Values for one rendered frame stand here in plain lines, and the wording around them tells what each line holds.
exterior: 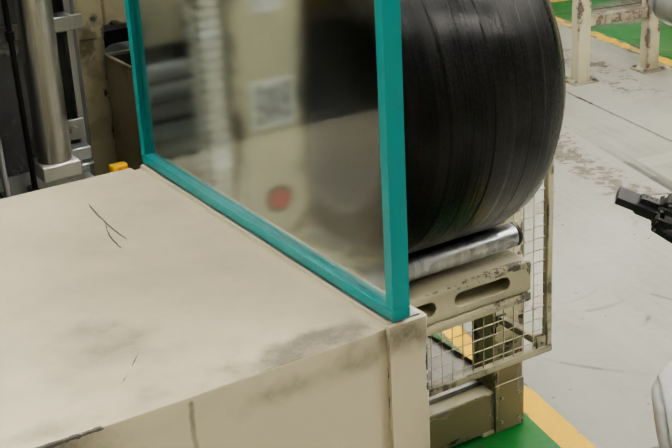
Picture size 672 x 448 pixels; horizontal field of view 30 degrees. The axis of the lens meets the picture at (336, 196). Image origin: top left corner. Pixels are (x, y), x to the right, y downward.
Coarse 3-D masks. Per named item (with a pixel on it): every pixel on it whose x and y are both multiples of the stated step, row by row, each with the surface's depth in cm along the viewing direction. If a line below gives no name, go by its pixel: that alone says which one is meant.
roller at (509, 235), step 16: (512, 224) 220; (464, 240) 215; (480, 240) 216; (496, 240) 217; (512, 240) 219; (416, 256) 210; (432, 256) 211; (448, 256) 212; (464, 256) 214; (480, 256) 216; (416, 272) 209; (432, 272) 212
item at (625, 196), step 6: (618, 192) 207; (624, 192) 207; (630, 192) 208; (618, 198) 206; (624, 198) 206; (630, 198) 206; (636, 198) 207; (630, 204) 206; (636, 204) 206; (642, 204) 206; (642, 210) 206; (648, 210) 206; (654, 210) 206
